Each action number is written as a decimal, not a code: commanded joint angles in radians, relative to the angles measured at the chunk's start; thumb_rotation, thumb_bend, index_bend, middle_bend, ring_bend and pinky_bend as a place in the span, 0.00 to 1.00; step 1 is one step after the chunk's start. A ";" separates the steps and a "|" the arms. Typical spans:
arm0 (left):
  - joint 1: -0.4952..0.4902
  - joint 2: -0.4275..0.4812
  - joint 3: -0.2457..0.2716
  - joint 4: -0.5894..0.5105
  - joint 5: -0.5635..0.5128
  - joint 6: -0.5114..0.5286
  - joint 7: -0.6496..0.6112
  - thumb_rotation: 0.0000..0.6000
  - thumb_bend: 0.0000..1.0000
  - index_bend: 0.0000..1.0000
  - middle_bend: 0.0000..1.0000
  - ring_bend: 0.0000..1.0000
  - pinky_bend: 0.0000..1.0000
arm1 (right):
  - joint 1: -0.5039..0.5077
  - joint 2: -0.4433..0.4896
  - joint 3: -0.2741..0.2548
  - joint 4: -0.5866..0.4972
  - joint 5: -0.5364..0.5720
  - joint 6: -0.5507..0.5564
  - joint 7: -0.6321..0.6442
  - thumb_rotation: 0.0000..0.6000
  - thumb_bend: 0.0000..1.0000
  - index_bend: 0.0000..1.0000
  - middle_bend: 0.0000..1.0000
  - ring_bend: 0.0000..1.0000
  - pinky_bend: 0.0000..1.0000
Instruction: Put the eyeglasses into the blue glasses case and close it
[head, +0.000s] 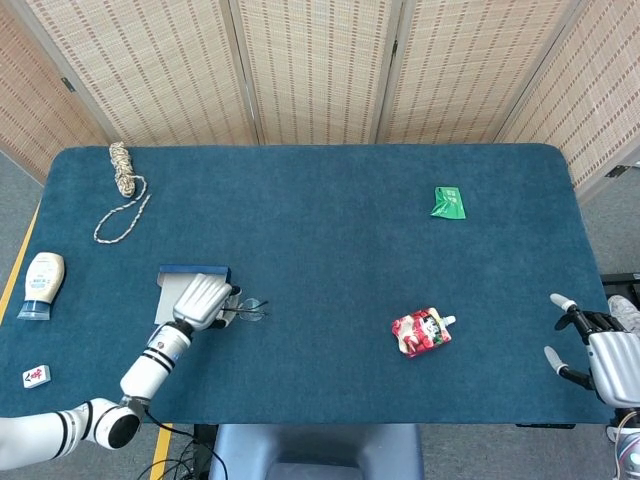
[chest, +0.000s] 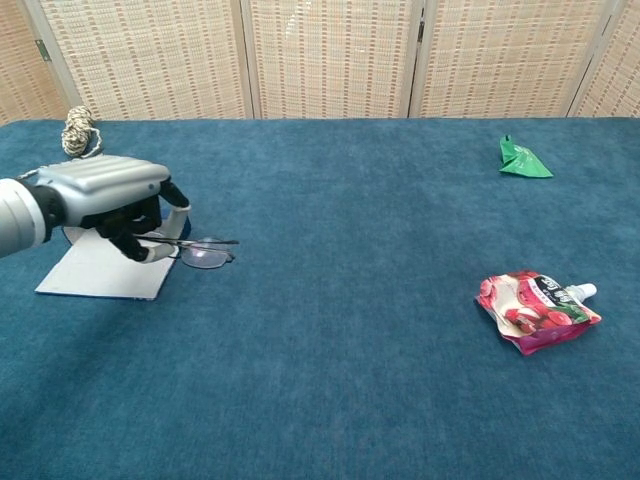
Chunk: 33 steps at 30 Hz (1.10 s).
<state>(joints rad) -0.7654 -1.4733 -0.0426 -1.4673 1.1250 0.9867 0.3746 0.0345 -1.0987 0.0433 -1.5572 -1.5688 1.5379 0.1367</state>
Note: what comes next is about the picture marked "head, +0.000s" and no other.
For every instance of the red spouted drink pouch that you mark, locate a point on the red spouted drink pouch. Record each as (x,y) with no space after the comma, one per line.
(417,332)

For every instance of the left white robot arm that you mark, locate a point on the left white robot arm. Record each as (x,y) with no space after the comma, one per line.
(150,365)

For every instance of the green crumpled snack packet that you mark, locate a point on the green crumpled snack packet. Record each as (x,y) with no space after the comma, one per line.
(450,202)

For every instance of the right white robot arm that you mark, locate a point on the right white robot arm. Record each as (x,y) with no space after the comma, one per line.
(627,450)

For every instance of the woven bamboo screen panel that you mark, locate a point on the woven bamboo screen panel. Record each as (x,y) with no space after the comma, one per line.
(320,75)
(150,75)
(600,100)
(30,100)
(460,75)

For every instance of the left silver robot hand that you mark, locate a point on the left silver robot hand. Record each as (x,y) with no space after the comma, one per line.
(200,300)

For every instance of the white mahjong tile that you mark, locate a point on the white mahjong tile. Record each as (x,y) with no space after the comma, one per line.
(36,376)

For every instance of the blue glasses case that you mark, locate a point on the blue glasses case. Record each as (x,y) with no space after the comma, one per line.
(167,295)

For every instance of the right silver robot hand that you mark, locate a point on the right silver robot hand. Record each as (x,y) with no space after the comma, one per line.
(615,362)

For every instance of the black table leg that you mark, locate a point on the black table leg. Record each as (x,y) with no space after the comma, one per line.
(202,435)

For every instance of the black metal stand foot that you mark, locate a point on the black metal stand foot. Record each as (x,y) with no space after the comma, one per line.
(620,278)

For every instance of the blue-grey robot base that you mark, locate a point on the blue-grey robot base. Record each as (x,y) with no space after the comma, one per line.
(315,450)

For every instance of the cream squeeze sauce bottle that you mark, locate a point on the cream squeeze sauce bottle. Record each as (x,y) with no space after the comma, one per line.
(42,277)

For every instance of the grey knit shoe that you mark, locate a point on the grey knit shoe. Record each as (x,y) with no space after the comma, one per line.
(622,305)

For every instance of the black-rimmed eyeglasses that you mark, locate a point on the black-rimmed eyeglasses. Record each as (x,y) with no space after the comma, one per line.
(252,309)

